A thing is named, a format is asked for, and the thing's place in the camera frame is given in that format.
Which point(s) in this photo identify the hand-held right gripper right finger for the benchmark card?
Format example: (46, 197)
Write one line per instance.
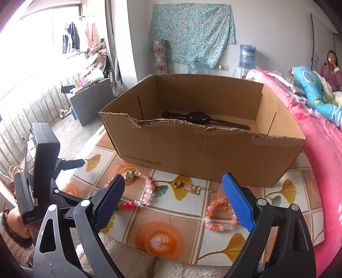
(239, 203)

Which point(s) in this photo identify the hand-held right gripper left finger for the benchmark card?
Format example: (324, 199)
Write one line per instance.
(109, 203)

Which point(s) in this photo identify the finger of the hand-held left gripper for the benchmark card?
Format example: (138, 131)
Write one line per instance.
(73, 163)

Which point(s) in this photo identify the gold ribbed clasp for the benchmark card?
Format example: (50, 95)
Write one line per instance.
(190, 188)

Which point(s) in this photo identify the brown cardboard box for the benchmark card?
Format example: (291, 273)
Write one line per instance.
(200, 157)

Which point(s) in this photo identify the person's left forearm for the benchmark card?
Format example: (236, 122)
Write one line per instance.
(13, 251)

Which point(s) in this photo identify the person's left hand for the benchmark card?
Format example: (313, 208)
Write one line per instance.
(18, 226)

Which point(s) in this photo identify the metal balcony railing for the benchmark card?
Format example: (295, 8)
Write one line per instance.
(32, 112)

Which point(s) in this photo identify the printed leaf tablecloth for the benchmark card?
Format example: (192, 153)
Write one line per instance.
(165, 216)

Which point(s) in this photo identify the white fleece garment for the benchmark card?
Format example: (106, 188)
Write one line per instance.
(133, 259)

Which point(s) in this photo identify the grey cabinet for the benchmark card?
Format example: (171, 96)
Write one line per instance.
(93, 101)

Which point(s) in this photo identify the pink floral blanket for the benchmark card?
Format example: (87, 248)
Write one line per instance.
(320, 160)

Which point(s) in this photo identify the black wrist watch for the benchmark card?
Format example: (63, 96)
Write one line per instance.
(197, 116)

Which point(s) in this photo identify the pile of clothes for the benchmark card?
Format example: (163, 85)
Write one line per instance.
(97, 58)

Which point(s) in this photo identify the dark hanging jacket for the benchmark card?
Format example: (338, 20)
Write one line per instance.
(71, 37)

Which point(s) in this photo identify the blue quilt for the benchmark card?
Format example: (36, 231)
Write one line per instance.
(312, 91)

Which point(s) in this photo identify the rolled patterned mat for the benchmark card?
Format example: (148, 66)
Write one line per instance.
(159, 57)

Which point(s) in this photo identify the clear empty water jug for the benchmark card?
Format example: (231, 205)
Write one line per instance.
(195, 68)

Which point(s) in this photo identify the blue water jug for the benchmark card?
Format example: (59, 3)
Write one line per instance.
(247, 56)

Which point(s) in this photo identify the white wall outlet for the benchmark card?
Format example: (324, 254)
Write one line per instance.
(224, 68)

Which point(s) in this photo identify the teal floral wall cloth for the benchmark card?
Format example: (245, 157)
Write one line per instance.
(192, 32)

